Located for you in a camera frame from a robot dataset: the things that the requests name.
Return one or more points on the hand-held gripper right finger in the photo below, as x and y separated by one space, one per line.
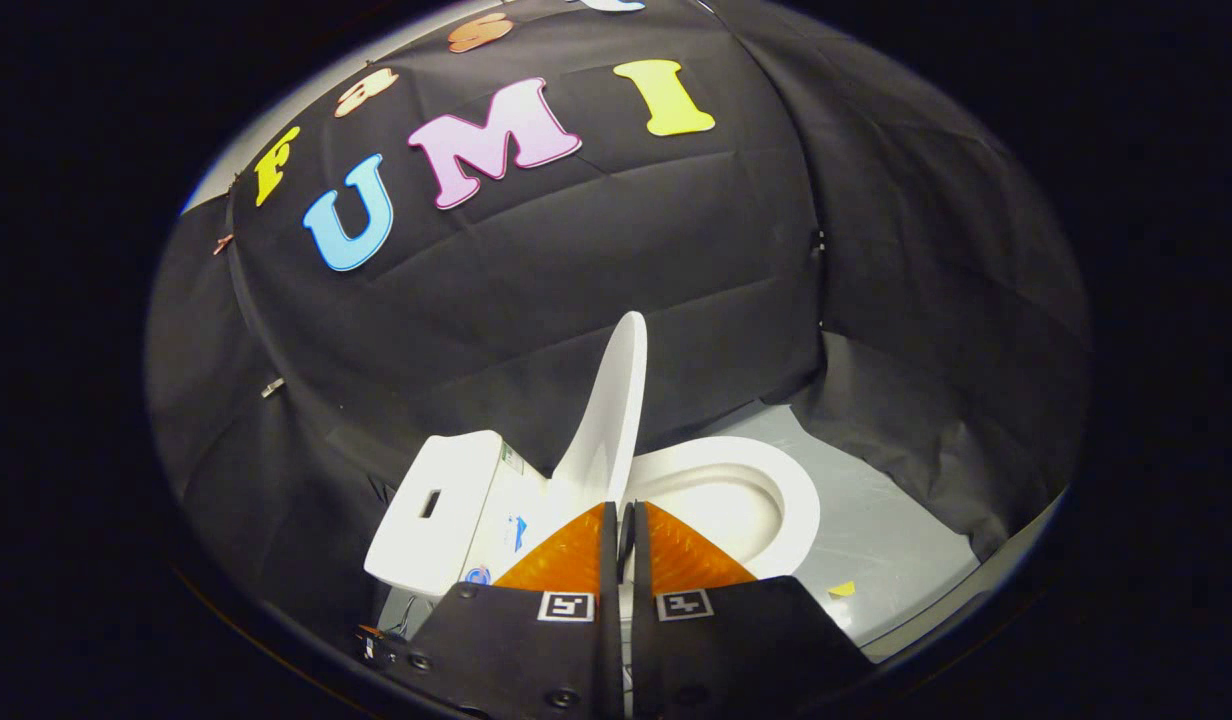
640 600

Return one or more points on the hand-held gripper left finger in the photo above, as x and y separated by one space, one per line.
609 600

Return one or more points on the white toilet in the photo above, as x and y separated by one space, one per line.
436 500

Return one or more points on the black backdrop cloth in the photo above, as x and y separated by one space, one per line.
596 260

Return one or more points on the pink cloth clip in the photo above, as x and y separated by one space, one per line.
222 243

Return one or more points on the metal cloth clip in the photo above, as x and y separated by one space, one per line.
272 386

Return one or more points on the white toilet lid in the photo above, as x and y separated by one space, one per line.
606 420

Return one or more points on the yellow tape piece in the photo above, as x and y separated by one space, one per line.
842 588

